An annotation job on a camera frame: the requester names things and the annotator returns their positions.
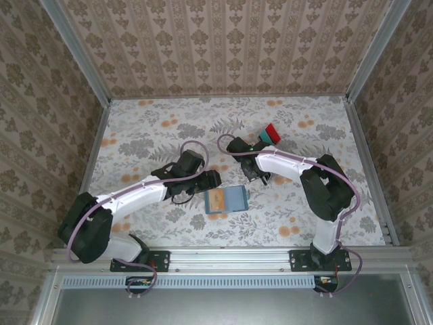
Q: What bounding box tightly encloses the clear acrylic card stand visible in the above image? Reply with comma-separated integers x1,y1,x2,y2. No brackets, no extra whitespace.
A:
255,123,282,147

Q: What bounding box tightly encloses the gold credit card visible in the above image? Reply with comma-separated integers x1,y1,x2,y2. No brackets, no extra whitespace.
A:
208,188,227,211

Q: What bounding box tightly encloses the blue card holder wallet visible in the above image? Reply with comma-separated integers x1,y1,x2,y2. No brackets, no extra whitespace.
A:
204,185,250,215

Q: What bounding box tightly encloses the left black connector box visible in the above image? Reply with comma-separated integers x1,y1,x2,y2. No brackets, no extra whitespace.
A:
125,276,154,295

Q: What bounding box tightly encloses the black connector box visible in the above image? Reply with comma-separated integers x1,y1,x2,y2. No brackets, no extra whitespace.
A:
313,274,339,294
125,276,154,295

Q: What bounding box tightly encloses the grey metal panel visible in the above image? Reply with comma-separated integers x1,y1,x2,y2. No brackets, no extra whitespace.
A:
30,270,433,325

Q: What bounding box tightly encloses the right black connector box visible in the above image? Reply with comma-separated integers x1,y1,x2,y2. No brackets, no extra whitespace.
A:
313,274,339,294

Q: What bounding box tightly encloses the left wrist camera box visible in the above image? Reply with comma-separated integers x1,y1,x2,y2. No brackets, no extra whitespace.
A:
178,150,205,175

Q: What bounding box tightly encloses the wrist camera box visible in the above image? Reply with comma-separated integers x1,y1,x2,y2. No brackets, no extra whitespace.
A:
178,150,205,175
225,136,254,156

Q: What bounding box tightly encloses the left gripper black cable loop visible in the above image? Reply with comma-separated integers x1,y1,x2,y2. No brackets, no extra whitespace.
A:
170,189,197,206

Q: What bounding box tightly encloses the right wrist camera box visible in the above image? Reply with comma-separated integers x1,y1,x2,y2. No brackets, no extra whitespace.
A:
225,136,254,156

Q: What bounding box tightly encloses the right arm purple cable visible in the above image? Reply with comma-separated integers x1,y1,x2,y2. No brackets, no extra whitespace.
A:
216,134,365,299

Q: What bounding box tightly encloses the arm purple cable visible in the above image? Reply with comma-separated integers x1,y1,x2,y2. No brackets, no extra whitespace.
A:
216,134,365,299
67,140,210,301

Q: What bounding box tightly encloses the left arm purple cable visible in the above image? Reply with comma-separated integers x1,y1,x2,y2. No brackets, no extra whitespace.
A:
67,140,210,301

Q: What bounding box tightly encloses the aluminium back rail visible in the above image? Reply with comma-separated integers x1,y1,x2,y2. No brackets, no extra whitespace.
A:
110,94,348,101

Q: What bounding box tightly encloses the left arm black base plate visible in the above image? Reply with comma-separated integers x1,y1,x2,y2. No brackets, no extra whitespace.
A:
110,249,170,274

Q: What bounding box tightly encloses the aluminium front rail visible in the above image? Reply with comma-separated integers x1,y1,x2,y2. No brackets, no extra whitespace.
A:
50,246,419,274

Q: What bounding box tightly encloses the left aluminium side rail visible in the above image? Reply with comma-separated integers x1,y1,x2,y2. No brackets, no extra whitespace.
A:
76,100,112,200

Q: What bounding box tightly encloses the aluminium side rail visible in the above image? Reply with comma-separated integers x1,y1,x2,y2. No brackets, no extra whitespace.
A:
344,97,402,246
76,100,112,200

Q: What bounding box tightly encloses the grey slotted cable duct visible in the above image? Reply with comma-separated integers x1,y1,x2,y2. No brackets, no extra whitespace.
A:
62,274,317,289

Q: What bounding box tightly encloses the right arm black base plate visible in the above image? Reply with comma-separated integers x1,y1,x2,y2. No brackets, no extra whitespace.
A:
289,249,352,273

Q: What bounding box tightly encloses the right aluminium side rail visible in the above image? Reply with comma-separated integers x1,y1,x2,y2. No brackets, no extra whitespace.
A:
344,97,402,246

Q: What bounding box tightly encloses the left aluminium corner post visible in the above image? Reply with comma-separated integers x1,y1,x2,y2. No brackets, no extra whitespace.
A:
39,0,112,104

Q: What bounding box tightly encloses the aluminium corner post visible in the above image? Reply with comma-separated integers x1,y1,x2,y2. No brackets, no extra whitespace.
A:
39,0,112,104
345,0,414,102

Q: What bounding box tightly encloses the right aluminium corner post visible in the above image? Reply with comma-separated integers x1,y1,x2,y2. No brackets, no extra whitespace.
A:
345,0,414,102

